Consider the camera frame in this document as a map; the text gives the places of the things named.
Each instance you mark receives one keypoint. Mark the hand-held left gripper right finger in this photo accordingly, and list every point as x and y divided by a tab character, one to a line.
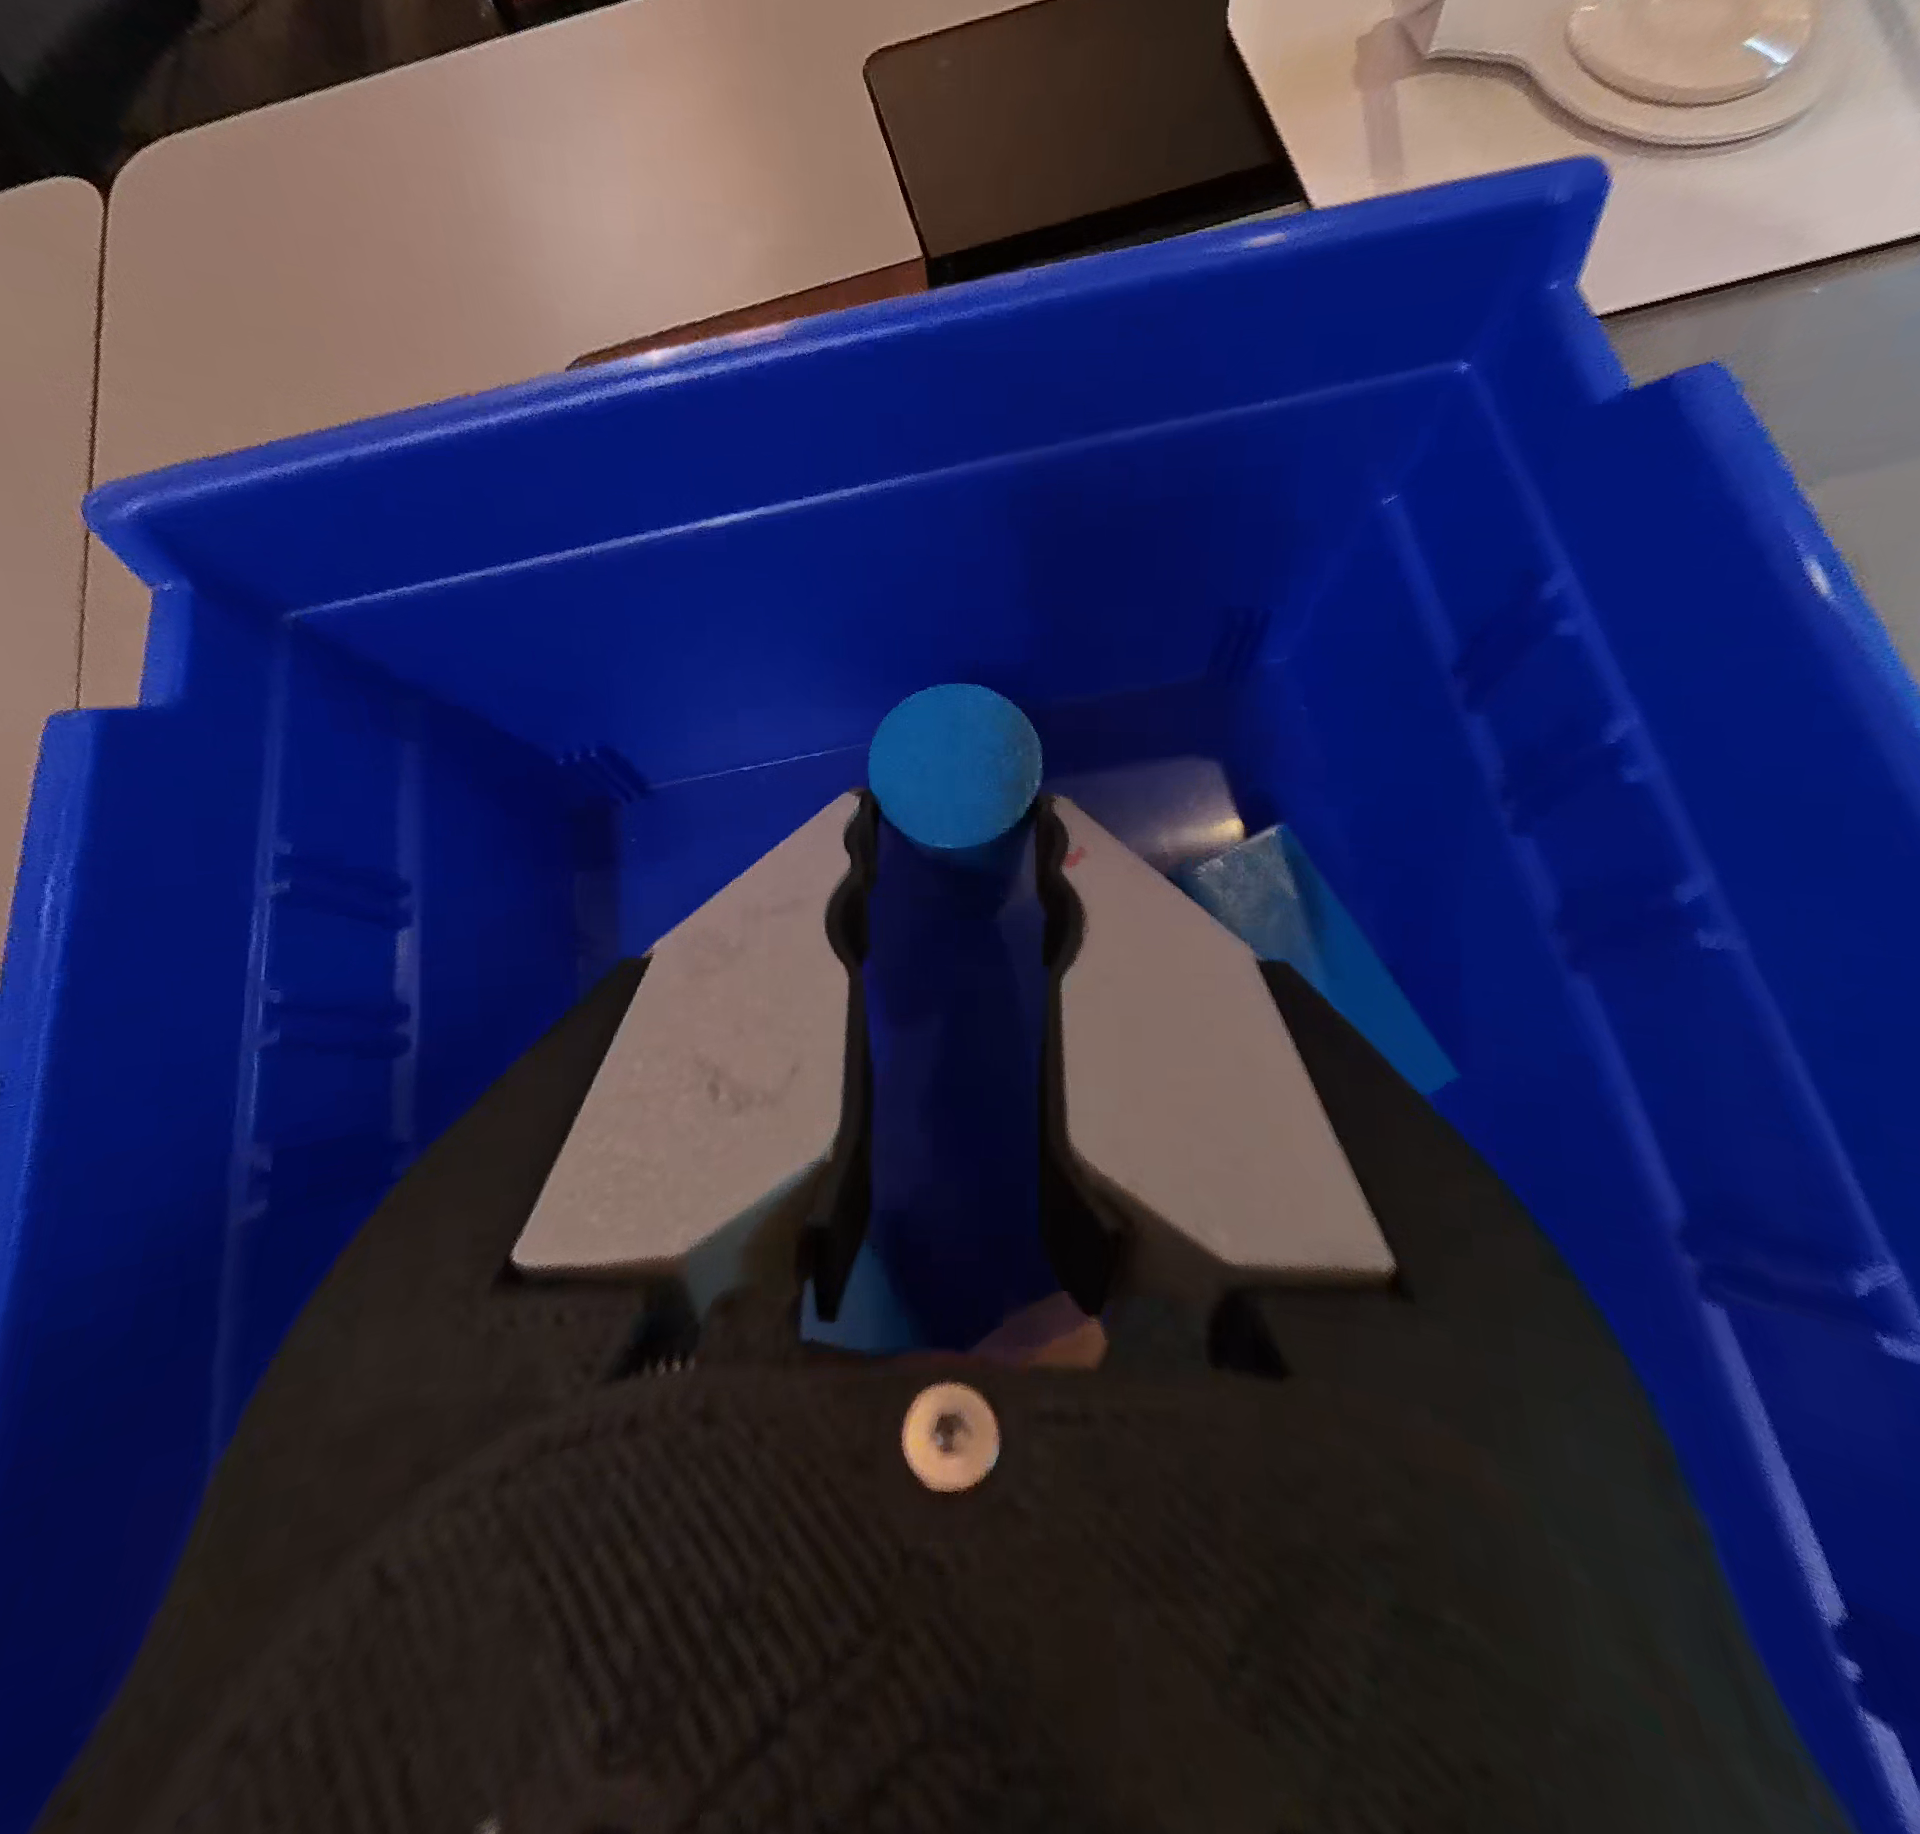
1215	1114

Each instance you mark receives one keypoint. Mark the blue wooden cylinder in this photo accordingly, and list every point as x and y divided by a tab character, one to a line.
956	769

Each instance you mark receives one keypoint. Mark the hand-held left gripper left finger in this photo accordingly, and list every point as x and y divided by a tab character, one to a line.
676	1114

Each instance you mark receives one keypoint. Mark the blue plastic bin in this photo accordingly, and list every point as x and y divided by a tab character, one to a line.
901	544

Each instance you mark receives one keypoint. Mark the black office chair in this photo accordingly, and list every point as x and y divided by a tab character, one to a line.
75	50

